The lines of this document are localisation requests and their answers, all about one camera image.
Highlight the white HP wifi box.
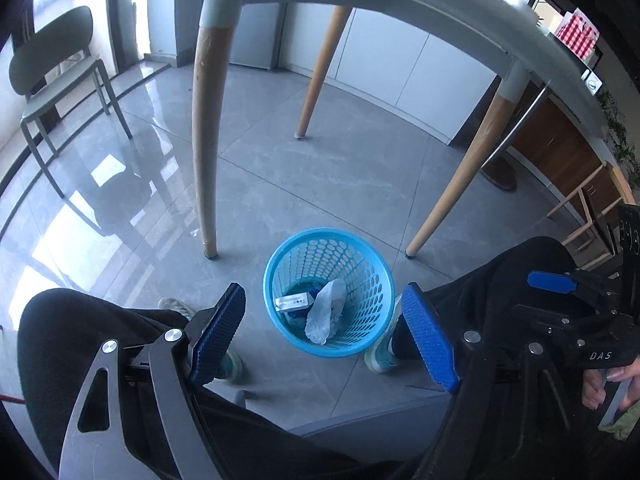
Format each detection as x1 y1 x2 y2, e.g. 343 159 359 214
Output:
274 292 312 313

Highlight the white plastic bag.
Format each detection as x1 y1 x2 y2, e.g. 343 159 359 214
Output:
305 278 347 344

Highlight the blue plastic trash basket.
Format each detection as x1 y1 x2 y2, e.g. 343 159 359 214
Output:
262 228 395 359

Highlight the person's right hand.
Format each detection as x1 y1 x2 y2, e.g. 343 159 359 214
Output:
581 364 640 411

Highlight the right grey sneaker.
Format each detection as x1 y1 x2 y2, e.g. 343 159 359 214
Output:
364 296 401 374

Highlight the wooden stool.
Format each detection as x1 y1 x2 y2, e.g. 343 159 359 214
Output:
547 162 636 270

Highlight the wooden table leg right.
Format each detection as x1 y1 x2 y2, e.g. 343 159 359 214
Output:
405 61 529 258

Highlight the wooden table leg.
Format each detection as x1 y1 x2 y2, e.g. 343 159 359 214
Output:
295 6 352 140
405 61 529 258
192 0 242 259

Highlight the red checkered gift bag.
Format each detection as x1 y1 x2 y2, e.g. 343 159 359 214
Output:
554 8 600 62

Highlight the wooden table leg left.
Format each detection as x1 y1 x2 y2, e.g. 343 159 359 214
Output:
192 0 242 259

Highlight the round white table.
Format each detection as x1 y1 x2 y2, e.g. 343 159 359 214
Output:
124 0 616 162

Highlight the dark green chair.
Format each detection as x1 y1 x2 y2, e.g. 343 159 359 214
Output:
9 6 132 196

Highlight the wooden table leg far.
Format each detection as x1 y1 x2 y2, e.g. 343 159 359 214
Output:
295 6 352 140

